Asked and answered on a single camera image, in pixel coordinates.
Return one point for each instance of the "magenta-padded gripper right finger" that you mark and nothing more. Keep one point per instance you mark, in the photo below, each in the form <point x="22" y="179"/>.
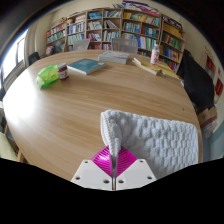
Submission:
<point x="138" y="174"/>

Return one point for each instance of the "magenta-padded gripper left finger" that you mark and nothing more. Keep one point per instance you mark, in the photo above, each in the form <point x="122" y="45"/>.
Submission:
<point x="87" y="173"/>

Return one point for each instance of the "white knitted towel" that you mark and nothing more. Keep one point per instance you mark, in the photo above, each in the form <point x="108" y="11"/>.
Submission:
<point x="160" y="140"/>

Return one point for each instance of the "brown cardboard box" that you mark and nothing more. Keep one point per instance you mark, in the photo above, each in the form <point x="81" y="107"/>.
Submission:
<point x="207" y="121"/>

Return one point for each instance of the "green plastic bag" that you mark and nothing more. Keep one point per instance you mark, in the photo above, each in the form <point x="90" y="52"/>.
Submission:
<point x="48" y="75"/>

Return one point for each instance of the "yellow folder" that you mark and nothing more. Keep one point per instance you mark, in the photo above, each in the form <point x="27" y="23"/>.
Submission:
<point x="170" y="71"/>

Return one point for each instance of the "teal book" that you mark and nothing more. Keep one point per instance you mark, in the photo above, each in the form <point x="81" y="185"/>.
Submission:
<point x="86" y="65"/>

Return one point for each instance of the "yellow book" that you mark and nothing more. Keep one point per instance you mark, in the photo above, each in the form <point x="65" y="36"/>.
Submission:
<point x="146" y="66"/>

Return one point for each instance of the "black cloth cover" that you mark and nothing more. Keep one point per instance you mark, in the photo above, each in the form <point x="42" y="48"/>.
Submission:
<point x="196" y="81"/>

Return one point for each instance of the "grey book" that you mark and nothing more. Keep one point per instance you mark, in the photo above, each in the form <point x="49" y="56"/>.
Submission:
<point x="114" y="56"/>

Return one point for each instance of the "white plastic bottle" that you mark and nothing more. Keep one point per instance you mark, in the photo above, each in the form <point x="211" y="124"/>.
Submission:
<point x="154" y="55"/>

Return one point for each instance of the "dark office chair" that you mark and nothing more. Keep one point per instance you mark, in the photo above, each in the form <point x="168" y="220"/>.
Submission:
<point x="34" y="57"/>

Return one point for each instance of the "grey mesh chair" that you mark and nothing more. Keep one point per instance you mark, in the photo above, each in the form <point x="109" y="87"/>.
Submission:
<point x="81" y="45"/>
<point x="125" y="45"/>

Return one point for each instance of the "small wooden shelf unit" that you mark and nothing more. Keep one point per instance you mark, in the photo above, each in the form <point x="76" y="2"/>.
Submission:
<point x="210" y="64"/>

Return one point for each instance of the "wooden bookshelf with books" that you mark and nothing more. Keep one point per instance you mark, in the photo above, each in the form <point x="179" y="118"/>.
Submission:
<point x="133" y="26"/>

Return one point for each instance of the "red wall hanging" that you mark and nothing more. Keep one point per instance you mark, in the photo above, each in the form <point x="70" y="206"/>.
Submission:
<point x="219" y="87"/>

